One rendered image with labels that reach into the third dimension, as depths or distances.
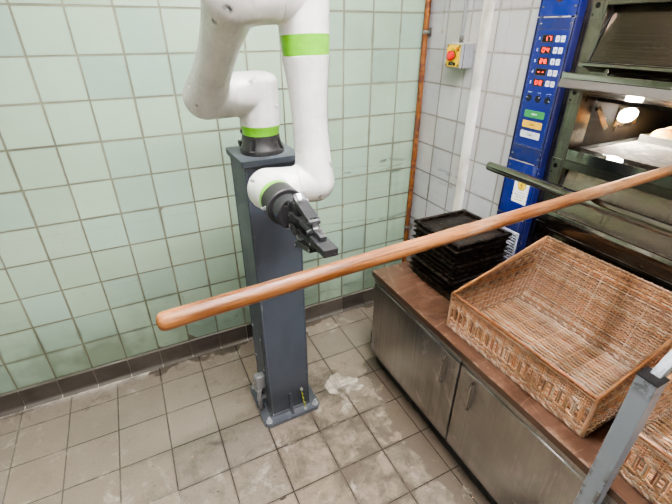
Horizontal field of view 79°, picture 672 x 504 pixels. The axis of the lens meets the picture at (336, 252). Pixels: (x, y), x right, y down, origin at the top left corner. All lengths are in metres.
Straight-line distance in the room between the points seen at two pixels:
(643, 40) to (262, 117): 1.16
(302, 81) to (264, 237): 0.61
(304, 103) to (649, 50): 1.04
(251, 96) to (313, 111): 0.33
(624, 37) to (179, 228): 1.82
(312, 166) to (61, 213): 1.21
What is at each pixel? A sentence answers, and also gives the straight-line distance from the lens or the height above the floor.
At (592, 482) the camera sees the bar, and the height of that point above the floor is 0.61.
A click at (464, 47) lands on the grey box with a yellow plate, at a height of 1.49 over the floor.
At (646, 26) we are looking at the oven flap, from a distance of 1.65.
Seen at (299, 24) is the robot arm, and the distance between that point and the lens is 1.03.
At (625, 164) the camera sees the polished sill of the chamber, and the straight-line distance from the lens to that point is 1.64.
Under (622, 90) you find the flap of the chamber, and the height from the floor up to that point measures 1.41.
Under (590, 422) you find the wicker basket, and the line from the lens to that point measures 1.37.
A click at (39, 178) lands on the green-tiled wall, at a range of 1.95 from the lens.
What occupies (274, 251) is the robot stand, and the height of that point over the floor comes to 0.86.
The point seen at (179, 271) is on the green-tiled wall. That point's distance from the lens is 2.12.
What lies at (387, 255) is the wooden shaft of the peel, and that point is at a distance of 0.76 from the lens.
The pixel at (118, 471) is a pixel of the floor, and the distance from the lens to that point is 2.05.
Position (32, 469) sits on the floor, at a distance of 2.23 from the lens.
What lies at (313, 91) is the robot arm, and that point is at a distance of 1.04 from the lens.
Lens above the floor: 1.56
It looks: 29 degrees down
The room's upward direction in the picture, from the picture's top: straight up
